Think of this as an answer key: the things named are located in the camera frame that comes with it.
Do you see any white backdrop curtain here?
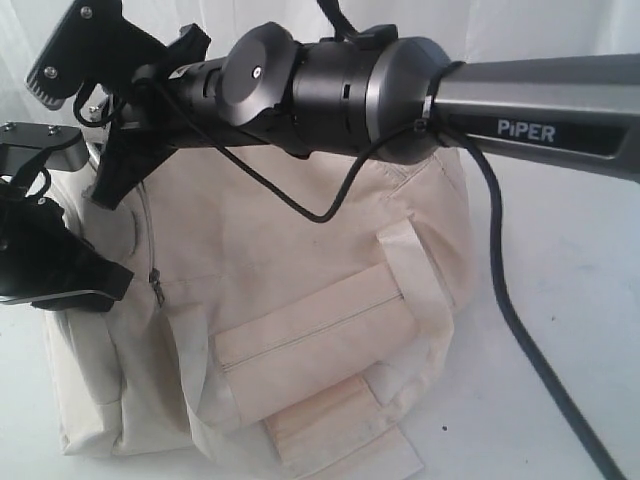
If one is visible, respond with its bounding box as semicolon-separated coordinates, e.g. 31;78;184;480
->
1;0;639;125

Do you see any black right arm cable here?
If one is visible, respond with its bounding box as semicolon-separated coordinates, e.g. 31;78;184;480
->
74;0;629;480

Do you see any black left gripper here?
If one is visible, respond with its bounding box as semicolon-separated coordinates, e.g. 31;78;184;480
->
1;197;134;312

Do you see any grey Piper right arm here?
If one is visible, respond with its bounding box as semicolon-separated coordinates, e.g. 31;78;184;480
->
92;22;639;209

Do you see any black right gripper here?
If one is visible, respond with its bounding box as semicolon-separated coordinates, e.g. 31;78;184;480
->
91;27;235;208

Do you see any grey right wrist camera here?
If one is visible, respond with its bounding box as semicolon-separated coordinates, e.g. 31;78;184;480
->
25;0;168;111

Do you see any cream duffel bag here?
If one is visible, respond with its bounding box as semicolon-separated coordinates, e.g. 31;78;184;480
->
45;149;474;479

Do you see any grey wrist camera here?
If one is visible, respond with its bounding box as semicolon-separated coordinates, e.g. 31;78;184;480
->
1;122;90;176
25;0;168;111

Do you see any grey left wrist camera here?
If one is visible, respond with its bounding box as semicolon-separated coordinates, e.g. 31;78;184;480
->
1;122;90;176

